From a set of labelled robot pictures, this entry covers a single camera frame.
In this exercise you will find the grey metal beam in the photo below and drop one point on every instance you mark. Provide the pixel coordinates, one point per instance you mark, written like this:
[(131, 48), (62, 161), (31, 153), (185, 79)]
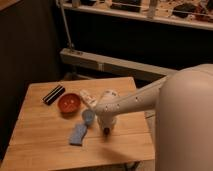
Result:
[(112, 65)]

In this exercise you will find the small blue cup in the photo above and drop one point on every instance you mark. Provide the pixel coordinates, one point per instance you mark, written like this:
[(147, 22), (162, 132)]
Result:
[(88, 117)]

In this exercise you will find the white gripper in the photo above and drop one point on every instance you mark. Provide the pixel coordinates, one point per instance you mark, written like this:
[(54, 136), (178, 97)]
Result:
[(106, 123)]

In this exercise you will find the white shelf with clutter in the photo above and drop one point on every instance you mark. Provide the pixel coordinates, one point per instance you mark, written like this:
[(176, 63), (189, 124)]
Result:
[(185, 13)]

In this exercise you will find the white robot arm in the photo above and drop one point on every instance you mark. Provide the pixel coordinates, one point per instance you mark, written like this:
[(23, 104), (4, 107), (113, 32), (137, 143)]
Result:
[(184, 117)]

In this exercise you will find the blue sponge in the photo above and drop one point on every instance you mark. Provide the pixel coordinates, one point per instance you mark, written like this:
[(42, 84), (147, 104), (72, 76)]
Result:
[(78, 134)]

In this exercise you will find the wooden table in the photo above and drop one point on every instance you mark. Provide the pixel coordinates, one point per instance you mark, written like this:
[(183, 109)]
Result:
[(40, 138)]

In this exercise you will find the orange ceramic bowl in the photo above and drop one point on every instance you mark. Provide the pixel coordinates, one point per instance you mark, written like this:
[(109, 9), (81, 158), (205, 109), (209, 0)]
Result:
[(69, 103)]

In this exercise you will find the black rectangular box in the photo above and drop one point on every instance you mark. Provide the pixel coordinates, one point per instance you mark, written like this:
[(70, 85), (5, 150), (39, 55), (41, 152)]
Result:
[(53, 94)]

